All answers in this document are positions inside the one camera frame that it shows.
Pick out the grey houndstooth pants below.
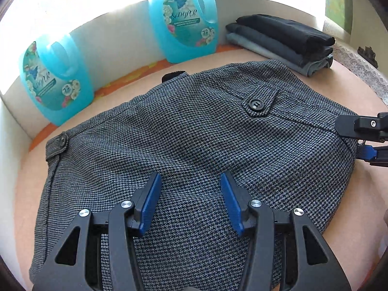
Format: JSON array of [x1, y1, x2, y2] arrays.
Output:
[[29, 60, 357, 290]]

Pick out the pink towel mat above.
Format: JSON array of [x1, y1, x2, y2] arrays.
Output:
[[14, 49, 387, 290]]

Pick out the dark figurine ornament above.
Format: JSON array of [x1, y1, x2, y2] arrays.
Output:
[[357, 46, 378, 69]]

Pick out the dark blue folded jeans middle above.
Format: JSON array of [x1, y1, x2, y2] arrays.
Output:
[[226, 23, 333, 68]]

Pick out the black folded pants on stack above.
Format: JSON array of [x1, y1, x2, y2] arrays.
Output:
[[236, 15, 335, 55]]

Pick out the landscape painting scroll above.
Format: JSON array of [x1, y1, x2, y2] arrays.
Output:
[[325, 0, 353, 34]]

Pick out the grey folded pants bottom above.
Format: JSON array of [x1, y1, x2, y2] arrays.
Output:
[[226, 33, 333, 77]]

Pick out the blue detergent jug far left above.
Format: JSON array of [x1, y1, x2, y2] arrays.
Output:
[[20, 34, 94, 126]]

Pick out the blue detergent jug near stack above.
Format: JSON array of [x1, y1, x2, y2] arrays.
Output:
[[149, 0, 218, 64]]

